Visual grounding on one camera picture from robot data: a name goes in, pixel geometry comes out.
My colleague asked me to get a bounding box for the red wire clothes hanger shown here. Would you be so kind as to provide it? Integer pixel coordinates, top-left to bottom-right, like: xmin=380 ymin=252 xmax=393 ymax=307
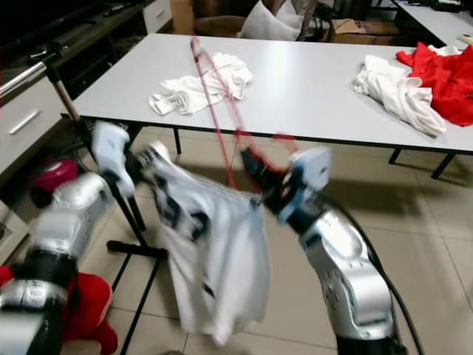
xmin=190 ymin=35 xmax=299 ymax=189

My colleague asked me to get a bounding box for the plain white garment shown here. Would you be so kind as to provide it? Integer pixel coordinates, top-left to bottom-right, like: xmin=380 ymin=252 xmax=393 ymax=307
xmin=149 ymin=52 xmax=253 ymax=115

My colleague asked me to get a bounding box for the pink vacuum cleaner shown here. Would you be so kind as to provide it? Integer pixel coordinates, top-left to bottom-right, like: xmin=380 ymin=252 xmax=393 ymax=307
xmin=31 ymin=158 xmax=81 ymax=209

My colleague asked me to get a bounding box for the white folding table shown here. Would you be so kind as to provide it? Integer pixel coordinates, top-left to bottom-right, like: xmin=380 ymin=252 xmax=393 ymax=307
xmin=72 ymin=33 xmax=473 ymax=178

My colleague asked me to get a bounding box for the white drawer unit dark top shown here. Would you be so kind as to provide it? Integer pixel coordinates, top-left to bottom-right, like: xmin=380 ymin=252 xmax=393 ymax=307
xmin=0 ymin=0 xmax=171 ymax=175

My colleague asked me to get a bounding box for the chrome and black clothes rack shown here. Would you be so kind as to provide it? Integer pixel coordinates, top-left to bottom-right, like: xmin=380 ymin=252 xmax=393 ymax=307
xmin=0 ymin=43 xmax=169 ymax=355

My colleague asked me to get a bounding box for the red shirt with white trim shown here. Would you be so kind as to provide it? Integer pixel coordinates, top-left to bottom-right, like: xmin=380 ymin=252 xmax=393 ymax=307
xmin=0 ymin=266 xmax=119 ymax=355

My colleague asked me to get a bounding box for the crumpled white garment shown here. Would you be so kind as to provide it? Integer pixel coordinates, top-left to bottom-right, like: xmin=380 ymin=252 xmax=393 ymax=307
xmin=353 ymin=55 xmax=449 ymax=139

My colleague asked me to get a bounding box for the dark brown armchair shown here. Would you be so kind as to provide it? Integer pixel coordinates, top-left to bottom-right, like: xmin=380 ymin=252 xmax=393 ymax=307
xmin=192 ymin=15 xmax=248 ymax=38

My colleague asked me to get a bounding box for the grey cushion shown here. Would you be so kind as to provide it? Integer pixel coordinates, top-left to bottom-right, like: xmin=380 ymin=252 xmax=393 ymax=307
xmin=275 ymin=0 xmax=307 ymax=30
xmin=240 ymin=0 xmax=304 ymax=41

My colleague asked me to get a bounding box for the open brown cardboard box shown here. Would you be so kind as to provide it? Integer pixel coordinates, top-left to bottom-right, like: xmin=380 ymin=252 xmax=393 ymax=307
xmin=329 ymin=16 xmax=400 ymax=45

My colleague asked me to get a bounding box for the plain red garment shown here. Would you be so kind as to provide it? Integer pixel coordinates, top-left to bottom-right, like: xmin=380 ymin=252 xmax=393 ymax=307
xmin=397 ymin=42 xmax=473 ymax=126

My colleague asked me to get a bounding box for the white work table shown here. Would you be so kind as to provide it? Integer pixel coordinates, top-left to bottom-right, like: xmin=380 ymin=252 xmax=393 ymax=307
xmin=395 ymin=0 xmax=473 ymax=49

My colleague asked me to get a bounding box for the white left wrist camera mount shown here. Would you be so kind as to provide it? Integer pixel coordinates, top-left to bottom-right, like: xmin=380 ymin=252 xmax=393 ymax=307
xmin=92 ymin=122 xmax=132 ymax=197

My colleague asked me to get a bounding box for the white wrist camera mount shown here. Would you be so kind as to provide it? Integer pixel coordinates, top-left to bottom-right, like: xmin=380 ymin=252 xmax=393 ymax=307
xmin=277 ymin=146 xmax=333 ymax=223
xmin=92 ymin=122 xmax=132 ymax=197

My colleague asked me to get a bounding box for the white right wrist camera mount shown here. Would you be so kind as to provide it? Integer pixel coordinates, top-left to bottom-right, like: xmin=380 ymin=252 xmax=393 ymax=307
xmin=277 ymin=146 xmax=333 ymax=223

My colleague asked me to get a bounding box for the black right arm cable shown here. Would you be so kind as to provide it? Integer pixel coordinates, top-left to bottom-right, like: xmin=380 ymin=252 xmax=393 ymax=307
xmin=329 ymin=196 xmax=426 ymax=355

